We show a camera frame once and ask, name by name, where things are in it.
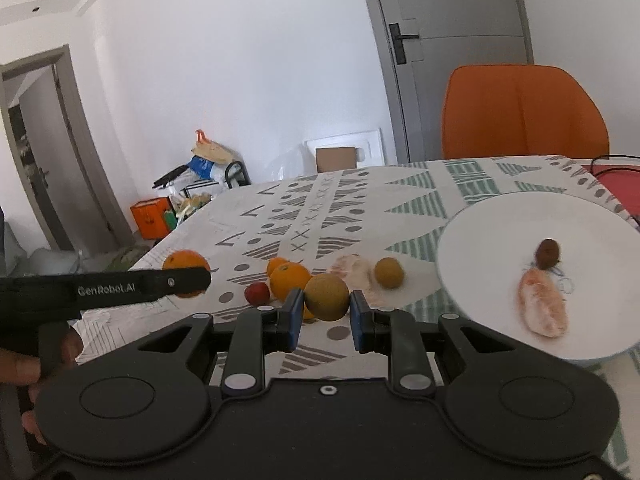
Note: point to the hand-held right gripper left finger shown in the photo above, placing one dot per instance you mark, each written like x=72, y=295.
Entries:
x=297, y=312

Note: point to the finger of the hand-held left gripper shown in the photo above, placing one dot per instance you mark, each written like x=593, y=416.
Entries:
x=190, y=280

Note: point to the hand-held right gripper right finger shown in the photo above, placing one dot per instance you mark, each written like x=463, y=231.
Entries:
x=357, y=317

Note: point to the large orange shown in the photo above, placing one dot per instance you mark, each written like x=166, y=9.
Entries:
x=185, y=260

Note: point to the round yellow-brown fruit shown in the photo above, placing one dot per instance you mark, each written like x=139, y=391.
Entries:
x=389, y=272
x=326, y=296

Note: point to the medium orange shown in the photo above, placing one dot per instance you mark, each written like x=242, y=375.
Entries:
x=290, y=280

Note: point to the small red fruit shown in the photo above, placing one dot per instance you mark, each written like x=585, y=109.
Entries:
x=257, y=293

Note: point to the pale peeled pomelo segment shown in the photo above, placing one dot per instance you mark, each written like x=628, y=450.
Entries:
x=355, y=272

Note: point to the white plate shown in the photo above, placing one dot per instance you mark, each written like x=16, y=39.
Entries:
x=500, y=260

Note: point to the pink peeled pomelo segment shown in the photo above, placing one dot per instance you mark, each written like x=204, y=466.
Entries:
x=542, y=307

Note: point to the dark brown fruit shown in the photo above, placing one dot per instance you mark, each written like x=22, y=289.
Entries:
x=548, y=254

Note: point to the person's left hand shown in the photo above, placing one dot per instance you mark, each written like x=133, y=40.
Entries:
x=20, y=367

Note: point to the green cloth bundle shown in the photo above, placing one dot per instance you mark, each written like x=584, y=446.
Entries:
x=122, y=260

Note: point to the orange box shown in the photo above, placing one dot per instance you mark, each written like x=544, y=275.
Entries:
x=150, y=217

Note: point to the white storage box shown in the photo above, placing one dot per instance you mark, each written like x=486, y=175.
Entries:
x=200, y=190

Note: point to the flat black object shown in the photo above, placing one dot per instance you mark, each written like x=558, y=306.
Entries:
x=170, y=177

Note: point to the patterned white tablecloth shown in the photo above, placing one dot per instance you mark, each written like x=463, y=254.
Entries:
x=350, y=210

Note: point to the blue and white bag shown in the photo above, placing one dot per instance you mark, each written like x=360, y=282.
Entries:
x=205, y=167

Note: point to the beige paper bag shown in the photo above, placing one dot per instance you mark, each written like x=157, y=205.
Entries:
x=212, y=150

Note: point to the grey interior doorway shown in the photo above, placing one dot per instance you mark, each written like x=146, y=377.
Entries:
x=60, y=160

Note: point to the brown cardboard piece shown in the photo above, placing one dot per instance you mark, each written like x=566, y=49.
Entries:
x=335, y=159

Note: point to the white foam packaging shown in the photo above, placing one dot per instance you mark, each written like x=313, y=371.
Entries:
x=370, y=142

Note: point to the orange chair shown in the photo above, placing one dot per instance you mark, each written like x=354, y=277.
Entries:
x=520, y=110

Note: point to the red and orange printed mat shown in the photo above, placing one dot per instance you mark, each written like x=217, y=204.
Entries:
x=620, y=185

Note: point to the grey door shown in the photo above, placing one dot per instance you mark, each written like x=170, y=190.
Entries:
x=450, y=0

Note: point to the black cart frame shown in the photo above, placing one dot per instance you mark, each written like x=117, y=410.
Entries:
x=235, y=172

